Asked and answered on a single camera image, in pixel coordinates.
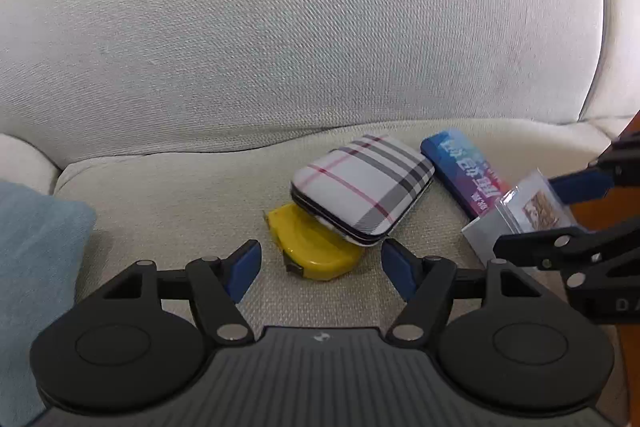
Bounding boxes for light blue pillow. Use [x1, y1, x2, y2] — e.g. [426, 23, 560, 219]
[0, 179, 97, 427]

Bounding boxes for yellow tape measure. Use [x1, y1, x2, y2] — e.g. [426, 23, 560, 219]
[262, 203, 366, 282]

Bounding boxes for plaid zip case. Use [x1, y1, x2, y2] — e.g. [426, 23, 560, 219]
[290, 134, 435, 248]

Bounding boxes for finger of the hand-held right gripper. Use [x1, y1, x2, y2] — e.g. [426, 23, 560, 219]
[492, 217, 640, 273]
[549, 138, 640, 204]

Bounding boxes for blue pink packet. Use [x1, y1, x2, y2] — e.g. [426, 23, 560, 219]
[420, 129, 512, 218]

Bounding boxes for beige fabric sofa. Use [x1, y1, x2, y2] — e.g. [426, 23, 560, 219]
[0, 0, 640, 427]

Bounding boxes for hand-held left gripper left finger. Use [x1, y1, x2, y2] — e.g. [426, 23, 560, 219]
[102, 239, 263, 345]

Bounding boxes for orange cardboard box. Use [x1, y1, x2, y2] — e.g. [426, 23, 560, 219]
[570, 109, 640, 427]

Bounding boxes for clear card case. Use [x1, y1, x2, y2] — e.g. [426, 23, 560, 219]
[461, 169, 581, 265]

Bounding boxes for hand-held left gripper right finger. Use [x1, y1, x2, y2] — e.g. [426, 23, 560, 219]
[381, 239, 546, 345]

